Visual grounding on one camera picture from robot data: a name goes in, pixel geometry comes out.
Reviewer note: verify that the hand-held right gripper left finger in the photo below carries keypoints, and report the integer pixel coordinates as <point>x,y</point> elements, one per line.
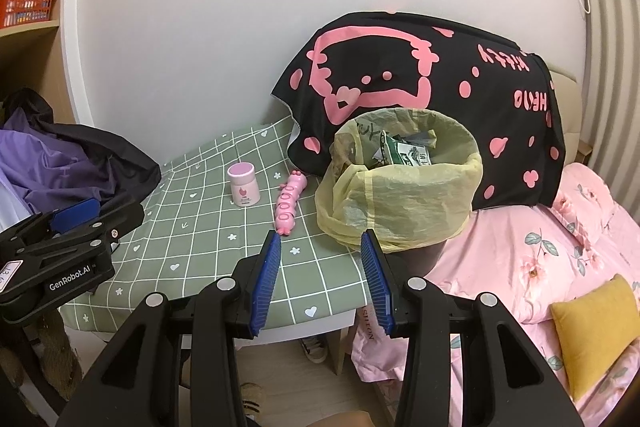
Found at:
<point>267,282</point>

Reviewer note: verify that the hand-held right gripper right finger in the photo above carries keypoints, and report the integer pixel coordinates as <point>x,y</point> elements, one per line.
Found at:
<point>377,282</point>

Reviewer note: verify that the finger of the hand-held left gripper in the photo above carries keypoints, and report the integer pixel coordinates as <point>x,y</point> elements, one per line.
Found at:
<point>122,219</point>
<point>75,214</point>

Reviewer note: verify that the bin with yellow bag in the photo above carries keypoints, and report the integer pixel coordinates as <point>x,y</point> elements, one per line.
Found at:
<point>410,202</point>

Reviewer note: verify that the white green wipes packet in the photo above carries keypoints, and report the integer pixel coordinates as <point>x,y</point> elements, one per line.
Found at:
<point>405,154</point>

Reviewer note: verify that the white table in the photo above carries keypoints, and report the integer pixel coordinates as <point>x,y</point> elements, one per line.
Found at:
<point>300,324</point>

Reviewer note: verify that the black jacket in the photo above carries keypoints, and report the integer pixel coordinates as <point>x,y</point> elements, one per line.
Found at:
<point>120,162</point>

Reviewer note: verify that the purple cloth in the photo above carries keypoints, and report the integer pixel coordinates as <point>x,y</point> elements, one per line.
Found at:
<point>40,162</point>

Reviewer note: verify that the green checked tablecloth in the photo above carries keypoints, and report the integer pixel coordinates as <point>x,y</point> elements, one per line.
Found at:
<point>200,227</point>

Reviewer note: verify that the pink caterpillar toy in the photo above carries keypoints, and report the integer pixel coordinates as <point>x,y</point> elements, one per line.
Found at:
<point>289,207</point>

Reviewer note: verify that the black white shoe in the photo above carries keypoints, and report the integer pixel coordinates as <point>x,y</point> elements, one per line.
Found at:
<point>314,349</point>

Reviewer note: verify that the pink jar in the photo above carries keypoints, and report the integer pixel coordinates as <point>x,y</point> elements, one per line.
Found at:
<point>244,189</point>

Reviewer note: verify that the woven slipper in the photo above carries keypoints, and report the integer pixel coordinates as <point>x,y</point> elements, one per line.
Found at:
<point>252,399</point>

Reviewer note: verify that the pink floral bedding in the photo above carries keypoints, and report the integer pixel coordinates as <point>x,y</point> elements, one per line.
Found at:
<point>500,257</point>

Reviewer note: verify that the orange plastic basket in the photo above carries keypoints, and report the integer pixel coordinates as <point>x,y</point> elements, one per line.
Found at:
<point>30,4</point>

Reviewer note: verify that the black pink printed blanket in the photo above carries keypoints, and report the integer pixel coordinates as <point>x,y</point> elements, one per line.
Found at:
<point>450,72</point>

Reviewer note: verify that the small yellow pillow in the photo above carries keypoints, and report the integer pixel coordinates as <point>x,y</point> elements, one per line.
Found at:
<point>595,332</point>

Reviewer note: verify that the beige headboard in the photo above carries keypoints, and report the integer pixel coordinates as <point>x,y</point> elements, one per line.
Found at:
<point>567,107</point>

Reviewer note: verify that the grey striped curtain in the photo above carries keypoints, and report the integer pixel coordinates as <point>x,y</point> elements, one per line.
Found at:
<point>615,82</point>

